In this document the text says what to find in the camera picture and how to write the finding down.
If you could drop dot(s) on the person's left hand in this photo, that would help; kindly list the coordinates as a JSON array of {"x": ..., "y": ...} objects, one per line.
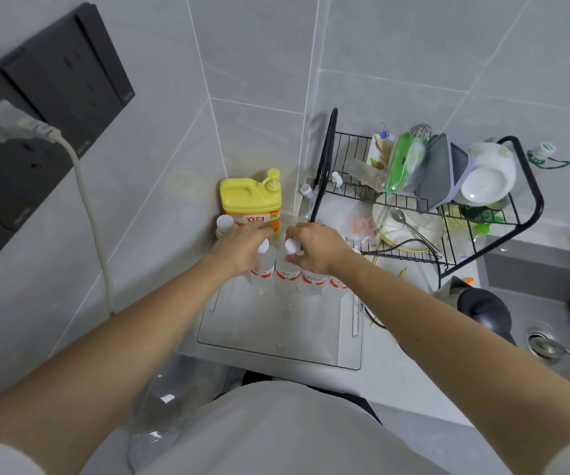
[{"x": 238, "y": 249}]

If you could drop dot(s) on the person's right hand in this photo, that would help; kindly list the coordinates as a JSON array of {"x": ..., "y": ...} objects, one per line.
[{"x": 327, "y": 252}]

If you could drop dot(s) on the person's left fingers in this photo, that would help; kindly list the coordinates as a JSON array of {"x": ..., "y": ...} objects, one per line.
[{"x": 264, "y": 232}]

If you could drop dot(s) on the person's right fingers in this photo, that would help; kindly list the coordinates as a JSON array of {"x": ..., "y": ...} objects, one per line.
[{"x": 305, "y": 233}]

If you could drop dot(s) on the clear water bottle red label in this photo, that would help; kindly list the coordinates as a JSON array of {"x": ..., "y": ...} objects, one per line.
[
  {"x": 289, "y": 272},
  {"x": 263, "y": 262},
  {"x": 224, "y": 223},
  {"x": 339, "y": 282},
  {"x": 313, "y": 282}
]

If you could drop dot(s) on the person's left forearm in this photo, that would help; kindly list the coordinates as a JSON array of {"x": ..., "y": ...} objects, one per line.
[{"x": 117, "y": 351}]

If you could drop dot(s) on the person's right forearm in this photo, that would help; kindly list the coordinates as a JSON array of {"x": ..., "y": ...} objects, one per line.
[{"x": 453, "y": 341}]

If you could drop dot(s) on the yellow detergent pump bottle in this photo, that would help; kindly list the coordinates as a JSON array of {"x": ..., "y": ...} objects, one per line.
[{"x": 248, "y": 197}]

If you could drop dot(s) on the orange print plastic wrapper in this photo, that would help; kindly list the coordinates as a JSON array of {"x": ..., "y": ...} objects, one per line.
[{"x": 362, "y": 225}]

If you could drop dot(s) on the clear empty plastic bottle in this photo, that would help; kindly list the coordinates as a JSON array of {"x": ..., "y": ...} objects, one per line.
[{"x": 364, "y": 174}]

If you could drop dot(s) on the clear plastic drain tray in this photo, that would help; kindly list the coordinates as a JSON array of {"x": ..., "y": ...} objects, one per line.
[{"x": 280, "y": 326}]

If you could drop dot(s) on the metal spoon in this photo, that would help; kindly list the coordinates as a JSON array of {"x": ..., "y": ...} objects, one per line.
[{"x": 403, "y": 220}]

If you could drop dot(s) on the clipped food packet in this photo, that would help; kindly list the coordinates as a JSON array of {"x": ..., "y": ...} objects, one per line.
[{"x": 381, "y": 145}]

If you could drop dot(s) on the green plastic packet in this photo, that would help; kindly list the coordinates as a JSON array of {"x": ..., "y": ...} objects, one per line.
[{"x": 403, "y": 160}]

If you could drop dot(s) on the large grey cutting board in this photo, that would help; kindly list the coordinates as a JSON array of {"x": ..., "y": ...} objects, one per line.
[{"x": 436, "y": 173}]

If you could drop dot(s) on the metal whisk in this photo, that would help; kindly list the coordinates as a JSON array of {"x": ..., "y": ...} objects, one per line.
[{"x": 421, "y": 130}]

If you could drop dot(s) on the small grey cutting board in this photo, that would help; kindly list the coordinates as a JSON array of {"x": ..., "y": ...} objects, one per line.
[{"x": 460, "y": 165}]

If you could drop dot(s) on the green plastic utensil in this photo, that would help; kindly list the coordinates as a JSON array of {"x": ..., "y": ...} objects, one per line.
[{"x": 483, "y": 215}]

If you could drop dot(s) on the white bowl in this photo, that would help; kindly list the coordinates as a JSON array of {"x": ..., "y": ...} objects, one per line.
[{"x": 488, "y": 175}]

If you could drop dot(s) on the clear plastic bag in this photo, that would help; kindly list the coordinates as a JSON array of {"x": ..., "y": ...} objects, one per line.
[{"x": 166, "y": 405}]

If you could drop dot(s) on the person's white shirt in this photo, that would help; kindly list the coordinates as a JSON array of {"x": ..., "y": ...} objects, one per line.
[{"x": 290, "y": 435}]

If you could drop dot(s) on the grey sink basin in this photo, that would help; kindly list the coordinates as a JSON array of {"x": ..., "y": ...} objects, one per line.
[{"x": 537, "y": 286}]

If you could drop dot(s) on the metal sink drain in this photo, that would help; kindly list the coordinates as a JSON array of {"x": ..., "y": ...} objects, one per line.
[{"x": 544, "y": 346}]

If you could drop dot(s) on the white power plug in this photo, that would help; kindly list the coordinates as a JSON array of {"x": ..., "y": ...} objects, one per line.
[{"x": 5, "y": 123}]

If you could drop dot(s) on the white green wall hook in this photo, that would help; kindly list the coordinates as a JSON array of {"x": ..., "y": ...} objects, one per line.
[{"x": 545, "y": 153}]

